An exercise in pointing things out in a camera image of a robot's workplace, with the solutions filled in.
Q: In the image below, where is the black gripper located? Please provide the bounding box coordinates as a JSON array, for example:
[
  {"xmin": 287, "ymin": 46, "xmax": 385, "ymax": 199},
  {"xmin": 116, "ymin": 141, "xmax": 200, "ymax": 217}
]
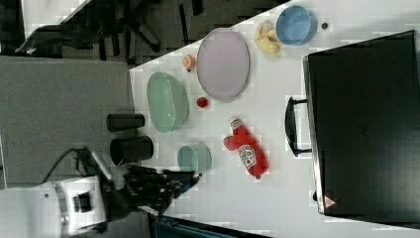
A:
[{"xmin": 102, "ymin": 166, "xmax": 201, "ymax": 221}]

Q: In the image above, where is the pink strawberry toy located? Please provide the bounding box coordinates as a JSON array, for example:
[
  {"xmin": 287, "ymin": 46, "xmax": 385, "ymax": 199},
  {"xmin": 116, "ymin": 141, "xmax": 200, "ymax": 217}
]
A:
[{"xmin": 223, "ymin": 136, "xmax": 237, "ymax": 151}]

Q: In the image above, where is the black oven door handle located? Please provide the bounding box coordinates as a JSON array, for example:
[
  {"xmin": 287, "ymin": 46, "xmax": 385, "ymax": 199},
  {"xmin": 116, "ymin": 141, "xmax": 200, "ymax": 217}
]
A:
[{"xmin": 284, "ymin": 97, "xmax": 312, "ymax": 157}]

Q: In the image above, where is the red ketchup bottle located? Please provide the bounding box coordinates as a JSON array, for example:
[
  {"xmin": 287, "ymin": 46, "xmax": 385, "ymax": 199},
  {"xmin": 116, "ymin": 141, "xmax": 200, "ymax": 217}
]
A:
[{"xmin": 230, "ymin": 118, "xmax": 268, "ymax": 179}]

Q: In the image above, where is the green mug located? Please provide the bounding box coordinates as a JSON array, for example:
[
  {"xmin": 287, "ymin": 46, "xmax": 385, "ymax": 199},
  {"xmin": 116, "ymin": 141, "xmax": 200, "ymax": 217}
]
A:
[{"xmin": 177, "ymin": 143, "xmax": 212, "ymax": 174}]

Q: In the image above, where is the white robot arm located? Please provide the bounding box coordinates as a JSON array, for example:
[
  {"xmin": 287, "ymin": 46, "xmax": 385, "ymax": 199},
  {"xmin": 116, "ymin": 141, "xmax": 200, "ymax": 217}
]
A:
[{"xmin": 1, "ymin": 148, "xmax": 200, "ymax": 238}]

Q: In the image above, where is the lilac round plate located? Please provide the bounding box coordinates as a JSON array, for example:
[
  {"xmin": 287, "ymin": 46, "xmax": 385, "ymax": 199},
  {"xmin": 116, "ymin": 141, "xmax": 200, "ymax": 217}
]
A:
[{"xmin": 196, "ymin": 28, "xmax": 250, "ymax": 102}]

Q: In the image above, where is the green perforated colander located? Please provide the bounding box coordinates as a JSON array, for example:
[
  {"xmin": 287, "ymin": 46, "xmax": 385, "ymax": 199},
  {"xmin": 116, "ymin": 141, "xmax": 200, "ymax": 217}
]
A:
[{"xmin": 147, "ymin": 71, "xmax": 188, "ymax": 133}]

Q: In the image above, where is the blue round bowl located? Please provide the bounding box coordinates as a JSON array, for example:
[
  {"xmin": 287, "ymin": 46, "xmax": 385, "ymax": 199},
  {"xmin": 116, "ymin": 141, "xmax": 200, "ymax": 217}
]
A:
[{"xmin": 275, "ymin": 5, "xmax": 318, "ymax": 46}]

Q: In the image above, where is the yellow banana toy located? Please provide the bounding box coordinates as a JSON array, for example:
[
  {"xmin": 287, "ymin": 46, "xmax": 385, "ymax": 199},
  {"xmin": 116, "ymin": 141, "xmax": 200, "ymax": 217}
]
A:
[{"xmin": 254, "ymin": 21, "xmax": 281, "ymax": 55}]

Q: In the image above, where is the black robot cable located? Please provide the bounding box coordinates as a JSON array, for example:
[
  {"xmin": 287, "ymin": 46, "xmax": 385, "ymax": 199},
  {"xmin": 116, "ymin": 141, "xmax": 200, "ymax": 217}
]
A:
[{"xmin": 41, "ymin": 147, "xmax": 88, "ymax": 184}]

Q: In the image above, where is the small red strawberry toy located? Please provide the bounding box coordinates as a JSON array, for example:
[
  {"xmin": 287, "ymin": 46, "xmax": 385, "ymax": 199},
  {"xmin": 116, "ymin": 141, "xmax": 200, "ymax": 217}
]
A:
[{"xmin": 196, "ymin": 97, "xmax": 208, "ymax": 108}]

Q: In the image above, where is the large black cylinder cup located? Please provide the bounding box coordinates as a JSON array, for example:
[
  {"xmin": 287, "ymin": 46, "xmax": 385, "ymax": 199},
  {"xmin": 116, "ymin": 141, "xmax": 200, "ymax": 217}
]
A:
[{"xmin": 110, "ymin": 136, "xmax": 155, "ymax": 166}]

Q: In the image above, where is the black toaster oven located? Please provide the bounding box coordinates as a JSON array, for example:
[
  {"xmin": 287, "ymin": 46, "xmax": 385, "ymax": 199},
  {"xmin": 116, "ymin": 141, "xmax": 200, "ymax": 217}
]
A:
[{"xmin": 303, "ymin": 30, "xmax": 420, "ymax": 229}]

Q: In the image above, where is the small black cylinder cup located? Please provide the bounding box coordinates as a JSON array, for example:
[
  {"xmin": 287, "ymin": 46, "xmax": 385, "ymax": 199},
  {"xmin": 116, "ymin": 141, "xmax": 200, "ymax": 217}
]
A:
[{"xmin": 106, "ymin": 114, "xmax": 146, "ymax": 132}]

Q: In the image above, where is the black office chair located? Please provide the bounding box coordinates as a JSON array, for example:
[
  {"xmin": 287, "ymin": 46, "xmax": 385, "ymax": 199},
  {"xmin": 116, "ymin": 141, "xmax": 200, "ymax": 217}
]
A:
[{"xmin": 14, "ymin": 0, "xmax": 206, "ymax": 62}]

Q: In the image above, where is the orange slice toy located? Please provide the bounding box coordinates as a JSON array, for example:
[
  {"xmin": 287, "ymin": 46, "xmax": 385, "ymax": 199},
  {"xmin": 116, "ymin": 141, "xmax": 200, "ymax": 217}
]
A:
[{"xmin": 182, "ymin": 55, "xmax": 196, "ymax": 71}]

